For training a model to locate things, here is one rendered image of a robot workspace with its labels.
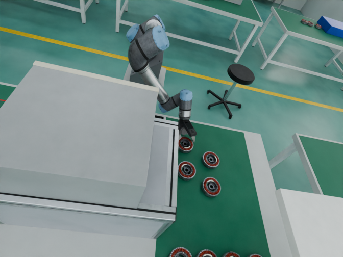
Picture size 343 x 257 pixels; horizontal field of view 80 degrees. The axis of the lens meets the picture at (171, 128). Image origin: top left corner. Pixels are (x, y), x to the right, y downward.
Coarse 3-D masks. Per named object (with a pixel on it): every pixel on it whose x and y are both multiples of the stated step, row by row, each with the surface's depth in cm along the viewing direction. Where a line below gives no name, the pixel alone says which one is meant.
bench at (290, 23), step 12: (276, 12) 352; (288, 12) 368; (264, 24) 386; (288, 24) 329; (300, 24) 344; (300, 36) 318; (312, 36) 324; (324, 36) 338; (336, 36) 354; (276, 48) 339; (336, 48) 331; (312, 72) 373
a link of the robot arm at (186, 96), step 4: (180, 92) 120; (184, 92) 118; (188, 92) 118; (180, 96) 120; (184, 96) 118; (188, 96) 118; (192, 96) 121; (180, 100) 121; (184, 100) 119; (188, 100) 119; (180, 104) 121; (184, 104) 120; (188, 104) 120; (180, 108) 122; (184, 108) 121; (188, 108) 121
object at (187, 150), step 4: (180, 140) 132; (184, 140) 135; (188, 140) 134; (180, 144) 130; (188, 144) 134; (192, 144) 133; (180, 148) 129; (184, 148) 129; (188, 148) 130; (184, 152) 130; (188, 152) 132
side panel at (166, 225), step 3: (162, 225) 76; (165, 225) 79; (168, 225) 76; (159, 228) 81; (162, 228) 84; (165, 228) 80; (159, 231) 84; (162, 231) 84; (156, 234) 89; (159, 234) 89; (153, 237) 95; (156, 237) 95
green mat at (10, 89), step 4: (0, 84) 128; (0, 88) 126; (4, 88) 127; (8, 88) 128; (12, 88) 129; (0, 92) 125; (4, 92) 125; (8, 92) 126; (0, 96) 123; (4, 96) 124; (8, 96) 124; (0, 100) 121; (0, 104) 120
